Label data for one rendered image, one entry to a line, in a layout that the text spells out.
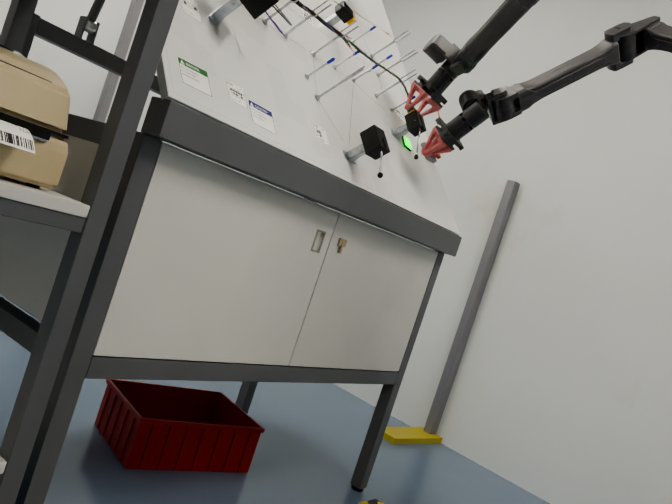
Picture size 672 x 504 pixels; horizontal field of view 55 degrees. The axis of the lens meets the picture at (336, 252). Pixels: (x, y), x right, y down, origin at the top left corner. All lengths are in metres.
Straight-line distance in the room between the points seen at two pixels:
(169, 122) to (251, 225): 0.33
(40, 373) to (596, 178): 2.39
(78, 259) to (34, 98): 0.25
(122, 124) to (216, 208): 0.30
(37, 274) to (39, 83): 0.40
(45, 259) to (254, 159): 0.43
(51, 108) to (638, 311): 2.27
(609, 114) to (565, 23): 0.53
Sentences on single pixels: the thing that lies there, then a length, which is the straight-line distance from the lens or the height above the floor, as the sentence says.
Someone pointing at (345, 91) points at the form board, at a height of 1.12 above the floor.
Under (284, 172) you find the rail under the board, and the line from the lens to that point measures 1.33.
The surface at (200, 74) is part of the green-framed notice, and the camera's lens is 1.24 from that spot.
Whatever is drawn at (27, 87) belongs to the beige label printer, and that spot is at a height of 0.80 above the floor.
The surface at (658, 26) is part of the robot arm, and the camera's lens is 2.01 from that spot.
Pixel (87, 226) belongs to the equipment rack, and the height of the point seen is 0.63.
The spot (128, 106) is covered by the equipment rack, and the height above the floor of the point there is 0.83.
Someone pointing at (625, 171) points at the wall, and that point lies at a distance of 2.94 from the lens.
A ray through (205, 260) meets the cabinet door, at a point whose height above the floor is 0.61.
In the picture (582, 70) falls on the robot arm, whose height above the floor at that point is 1.37.
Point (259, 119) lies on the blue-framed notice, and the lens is 1.32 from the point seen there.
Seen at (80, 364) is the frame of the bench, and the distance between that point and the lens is 1.21.
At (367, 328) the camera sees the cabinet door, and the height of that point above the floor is 0.52.
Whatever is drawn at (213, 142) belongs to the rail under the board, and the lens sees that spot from 1.19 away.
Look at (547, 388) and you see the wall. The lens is 2.88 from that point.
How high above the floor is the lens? 0.73
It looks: 1 degrees down
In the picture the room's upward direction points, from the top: 18 degrees clockwise
